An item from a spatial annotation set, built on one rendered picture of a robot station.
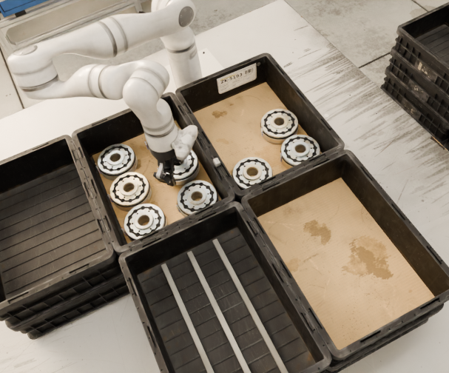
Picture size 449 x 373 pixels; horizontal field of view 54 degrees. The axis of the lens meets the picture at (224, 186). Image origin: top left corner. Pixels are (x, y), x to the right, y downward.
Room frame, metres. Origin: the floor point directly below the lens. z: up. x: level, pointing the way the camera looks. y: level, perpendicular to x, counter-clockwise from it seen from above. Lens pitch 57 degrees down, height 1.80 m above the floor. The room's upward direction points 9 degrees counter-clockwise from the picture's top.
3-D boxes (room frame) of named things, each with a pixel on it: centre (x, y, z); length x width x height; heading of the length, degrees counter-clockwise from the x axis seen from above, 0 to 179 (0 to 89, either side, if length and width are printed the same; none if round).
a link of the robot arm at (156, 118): (0.66, 0.13, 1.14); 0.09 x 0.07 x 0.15; 149
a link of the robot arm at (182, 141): (0.66, 0.10, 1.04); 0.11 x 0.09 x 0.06; 64
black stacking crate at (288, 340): (0.29, 0.05, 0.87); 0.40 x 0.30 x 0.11; 18
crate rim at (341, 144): (0.76, -0.11, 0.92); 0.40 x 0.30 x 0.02; 18
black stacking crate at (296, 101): (0.76, -0.11, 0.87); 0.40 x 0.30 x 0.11; 18
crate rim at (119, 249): (0.67, 0.18, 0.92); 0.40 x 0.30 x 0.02; 18
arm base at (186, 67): (1.08, 0.06, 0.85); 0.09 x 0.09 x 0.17; 32
